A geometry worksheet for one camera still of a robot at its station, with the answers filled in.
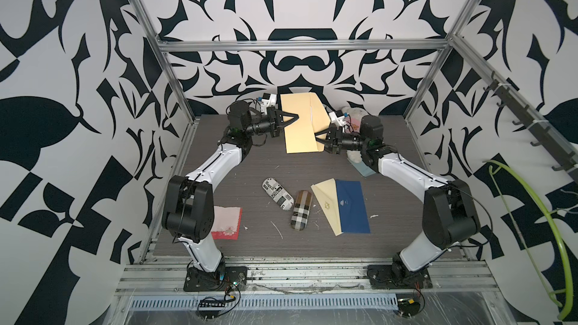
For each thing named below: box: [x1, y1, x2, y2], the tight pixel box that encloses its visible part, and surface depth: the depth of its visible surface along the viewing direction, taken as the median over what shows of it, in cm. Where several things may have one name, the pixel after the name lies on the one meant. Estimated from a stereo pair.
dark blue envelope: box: [335, 179, 372, 234], surface depth 91 cm
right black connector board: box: [397, 297, 421, 318], surface depth 73 cm
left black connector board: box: [197, 298, 228, 319], surface depth 73 cm
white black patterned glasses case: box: [261, 176, 296, 211], surface depth 93 cm
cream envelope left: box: [310, 178, 344, 237], surface depth 91 cm
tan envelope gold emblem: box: [279, 92, 332, 155], surface depth 77 cm
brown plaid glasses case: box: [290, 189, 314, 231], surface depth 88 cm
